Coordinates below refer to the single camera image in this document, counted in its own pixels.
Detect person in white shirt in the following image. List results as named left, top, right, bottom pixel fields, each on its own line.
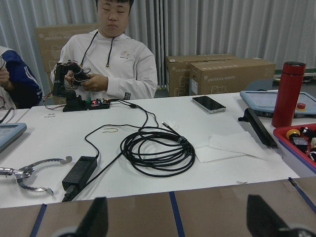
left=59, top=0, right=158, bottom=100

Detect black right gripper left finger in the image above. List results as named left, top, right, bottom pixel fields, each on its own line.
left=75, top=197, right=109, bottom=237

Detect black smartphone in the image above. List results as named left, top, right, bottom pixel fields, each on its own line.
left=192, top=96, right=226, bottom=114

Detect white paper sheets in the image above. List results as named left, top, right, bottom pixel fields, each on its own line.
left=193, top=132, right=282, bottom=163

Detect red water bottle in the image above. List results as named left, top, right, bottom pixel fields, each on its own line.
left=272, top=61, right=306, bottom=128

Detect red parts tray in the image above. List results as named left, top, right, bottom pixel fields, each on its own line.
left=273, top=123, right=316, bottom=177

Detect black power adapter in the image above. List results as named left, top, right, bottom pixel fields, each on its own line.
left=62, top=156, right=97, bottom=191

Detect blue teach pendant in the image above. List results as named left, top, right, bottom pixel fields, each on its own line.
left=0, top=123, right=27, bottom=152
left=240, top=91, right=316, bottom=119

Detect black handheld tool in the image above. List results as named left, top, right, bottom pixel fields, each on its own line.
left=237, top=108, right=277, bottom=147

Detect person in blue jacket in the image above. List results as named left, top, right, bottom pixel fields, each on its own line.
left=0, top=46, right=42, bottom=110

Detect cardboard box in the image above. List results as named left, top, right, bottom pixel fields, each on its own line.
left=189, top=58, right=276, bottom=95
left=165, top=54, right=238, bottom=97

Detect reacher grabber tool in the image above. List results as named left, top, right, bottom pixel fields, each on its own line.
left=0, top=156, right=73, bottom=196

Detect small black desk robot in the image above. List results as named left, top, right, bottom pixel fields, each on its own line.
left=52, top=61, right=110, bottom=112

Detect coiled black cable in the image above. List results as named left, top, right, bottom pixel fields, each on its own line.
left=119, top=128, right=196, bottom=178

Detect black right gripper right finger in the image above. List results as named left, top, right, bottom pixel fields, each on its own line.
left=246, top=195, right=290, bottom=237

